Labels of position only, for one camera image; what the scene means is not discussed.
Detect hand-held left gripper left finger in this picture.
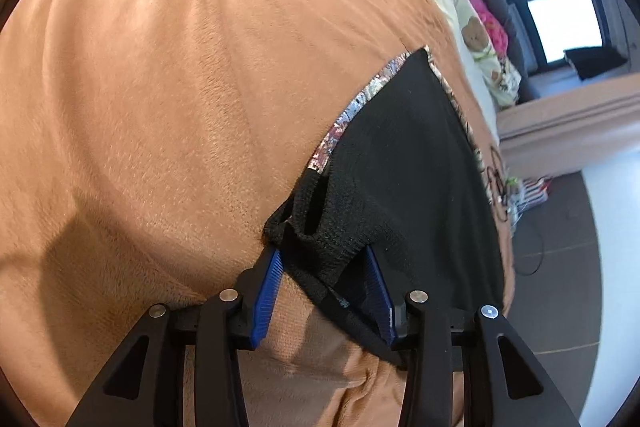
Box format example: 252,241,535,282
65,247,286,427

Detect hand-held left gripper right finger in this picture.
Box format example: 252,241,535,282
362,246,581,427

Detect black pants with patterned lining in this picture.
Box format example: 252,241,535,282
262,46,506,370

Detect striped bag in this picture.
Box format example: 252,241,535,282
517,177,553,212

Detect brown fleece blanket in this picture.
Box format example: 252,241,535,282
0,0,516,427

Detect beige window bench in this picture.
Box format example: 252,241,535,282
497,72,640,178

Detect teddy bear print pillow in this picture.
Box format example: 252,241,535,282
452,0,523,108

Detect pink cloth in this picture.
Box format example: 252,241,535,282
467,0,511,58

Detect black cushion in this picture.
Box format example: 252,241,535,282
564,47,628,80

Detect dark cord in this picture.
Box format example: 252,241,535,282
482,147,507,223

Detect thin floor cable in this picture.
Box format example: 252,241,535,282
512,207,547,276

